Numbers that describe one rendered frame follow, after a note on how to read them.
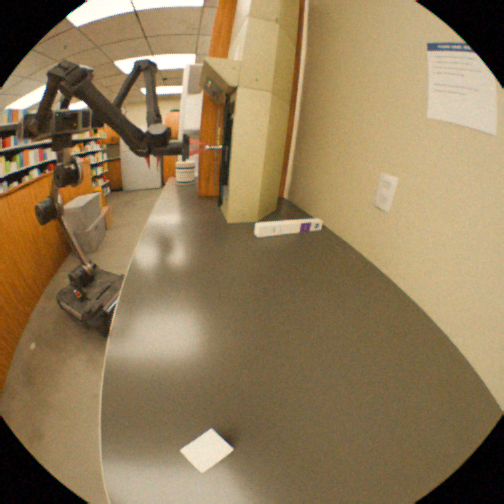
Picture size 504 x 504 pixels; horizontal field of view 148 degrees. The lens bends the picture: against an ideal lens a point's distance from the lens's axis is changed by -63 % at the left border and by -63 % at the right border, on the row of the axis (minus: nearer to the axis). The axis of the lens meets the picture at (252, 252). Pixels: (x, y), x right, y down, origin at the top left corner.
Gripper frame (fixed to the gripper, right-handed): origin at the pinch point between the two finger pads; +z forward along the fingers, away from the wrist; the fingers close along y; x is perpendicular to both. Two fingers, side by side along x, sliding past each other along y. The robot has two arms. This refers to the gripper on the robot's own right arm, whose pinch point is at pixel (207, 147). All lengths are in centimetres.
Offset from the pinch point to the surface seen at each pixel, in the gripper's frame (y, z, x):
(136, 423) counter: -26, -17, -69
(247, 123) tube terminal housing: 8.7, 11.0, -11.4
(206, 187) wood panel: -21.2, 2.3, 25.7
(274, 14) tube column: 56, 16, -11
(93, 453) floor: -120, -86, -76
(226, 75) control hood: 24.5, 2.8, -11.5
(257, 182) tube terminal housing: -11.1, 16.3, -11.4
